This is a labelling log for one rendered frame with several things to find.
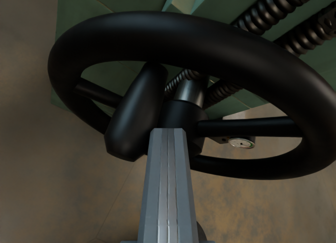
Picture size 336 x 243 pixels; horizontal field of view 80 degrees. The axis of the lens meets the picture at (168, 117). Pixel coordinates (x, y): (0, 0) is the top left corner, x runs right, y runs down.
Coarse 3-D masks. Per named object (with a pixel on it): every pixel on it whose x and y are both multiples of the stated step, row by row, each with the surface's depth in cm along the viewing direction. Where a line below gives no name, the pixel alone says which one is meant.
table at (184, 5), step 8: (168, 0) 20; (176, 0) 19; (184, 0) 19; (192, 0) 20; (168, 8) 19; (176, 8) 19; (184, 8) 19; (328, 72) 32; (328, 80) 33; (256, 96) 27
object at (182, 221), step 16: (176, 128) 10; (176, 144) 9; (176, 160) 8; (176, 176) 8; (176, 192) 7; (192, 192) 7; (176, 208) 7; (192, 208) 7; (176, 224) 6; (192, 224) 6; (176, 240) 6; (192, 240) 6; (208, 240) 7
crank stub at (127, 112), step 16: (144, 64) 12; (160, 64) 12; (144, 80) 11; (160, 80) 12; (128, 96) 11; (144, 96) 11; (160, 96) 11; (128, 112) 10; (144, 112) 10; (112, 128) 10; (128, 128) 10; (144, 128) 10; (112, 144) 10; (128, 144) 10; (144, 144) 10; (128, 160) 11
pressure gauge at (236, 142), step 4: (228, 136) 54; (232, 136) 49; (236, 136) 48; (240, 136) 48; (244, 136) 48; (248, 136) 48; (252, 136) 48; (228, 140) 50; (232, 140) 50; (236, 140) 49; (240, 140) 49; (244, 140) 48; (248, 140) 47; (252, 140) 48; (232, 144) 52; (236, 144) 52; (240, 144) 51; (244, 144) 50; (248, 144) 49; (252, 144) 49; (244, 148) 52; (248, 148) 51
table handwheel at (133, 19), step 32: (64, 32) 14; (96, 32) 12; (128, 32) 11; (160, 32) 10; (192, 32) 10; (224, 32) 10; (64, 64) 15; (192, 64) 11; (224, 64) 10; (256, 64) 10; (288, 64) 10; (64, 96) 21; (96, 96) 20; (192, 96) 23; (288, 96) 11; (320, 96) 11; (96, 128) 29; (192, 128) 20; (224, 128) 19; (256, 128) 17; (288, 128) 15; (320, 128) 12; (192, 160) 33; (224, 160) 31; (256, 160) 27; (288, 160) 21; (320, 160) 16
